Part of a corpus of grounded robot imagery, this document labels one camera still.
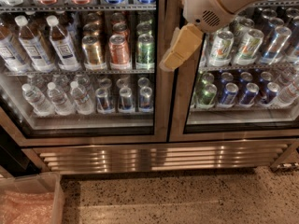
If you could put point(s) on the steel fridge bottom grille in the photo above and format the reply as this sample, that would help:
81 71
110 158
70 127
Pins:
100 159

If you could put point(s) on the water bottle right fridge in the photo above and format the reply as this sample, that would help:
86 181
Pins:
288 94

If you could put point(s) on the glass fridge door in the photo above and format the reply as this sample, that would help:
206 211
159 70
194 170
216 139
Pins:
193 123
101 18

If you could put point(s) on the water bottle left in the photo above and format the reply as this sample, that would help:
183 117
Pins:
36 98

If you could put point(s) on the slim energy can right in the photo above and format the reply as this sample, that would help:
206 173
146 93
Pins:
146 99

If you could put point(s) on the green soda can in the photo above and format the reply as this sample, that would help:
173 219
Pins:
145 52

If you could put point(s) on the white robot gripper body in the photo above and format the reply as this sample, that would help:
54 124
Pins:
203 6

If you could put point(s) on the blue can far right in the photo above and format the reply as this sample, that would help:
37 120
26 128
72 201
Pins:
268 94

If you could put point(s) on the green can lower shelf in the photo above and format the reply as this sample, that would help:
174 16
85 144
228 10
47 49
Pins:
206 98

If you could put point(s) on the brown tea bottle left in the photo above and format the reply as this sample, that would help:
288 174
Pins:
12 52

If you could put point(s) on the orange soda can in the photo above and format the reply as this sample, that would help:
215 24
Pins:
120 58

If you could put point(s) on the slim energy can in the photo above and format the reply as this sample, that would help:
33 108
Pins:
126 100
146 99
104 101

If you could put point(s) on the brown tea bottle right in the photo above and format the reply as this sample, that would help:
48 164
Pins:
63 45

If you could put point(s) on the white 7up can right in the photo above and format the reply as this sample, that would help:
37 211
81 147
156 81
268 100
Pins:
248 47

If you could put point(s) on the gold soda can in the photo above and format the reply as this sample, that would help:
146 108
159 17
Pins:
94 55

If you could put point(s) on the clear plastic storage bin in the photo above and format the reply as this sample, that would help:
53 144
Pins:
32 199

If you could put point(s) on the white 7up can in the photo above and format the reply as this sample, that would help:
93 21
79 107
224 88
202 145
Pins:
248 47
219 54

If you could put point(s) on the white 7up can left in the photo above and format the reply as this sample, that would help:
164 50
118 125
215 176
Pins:
219 54

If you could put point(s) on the silver blue can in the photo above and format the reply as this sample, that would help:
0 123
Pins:
271 53

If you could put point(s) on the brown tea bottle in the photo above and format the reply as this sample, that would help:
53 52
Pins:
12 52
34 43
63 45

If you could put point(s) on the water bottle middle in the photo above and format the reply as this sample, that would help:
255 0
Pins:
60 100

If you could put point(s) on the water bottle right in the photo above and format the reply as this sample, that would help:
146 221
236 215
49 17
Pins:
81 98

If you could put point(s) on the water bottle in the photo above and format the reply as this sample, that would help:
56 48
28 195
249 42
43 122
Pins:
60 100
81 98
36 98

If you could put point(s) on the blue can lower right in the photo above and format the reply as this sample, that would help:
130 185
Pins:
248 94

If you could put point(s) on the slim energy can left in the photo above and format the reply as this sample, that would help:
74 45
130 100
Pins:
104 101

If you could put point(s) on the slim energy can middle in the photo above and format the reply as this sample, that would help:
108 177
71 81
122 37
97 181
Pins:
126 100

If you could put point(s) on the blue can lower left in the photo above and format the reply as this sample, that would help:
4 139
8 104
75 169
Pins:
228 95

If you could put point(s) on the brown tea bottle middle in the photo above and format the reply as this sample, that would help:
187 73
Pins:
34 43

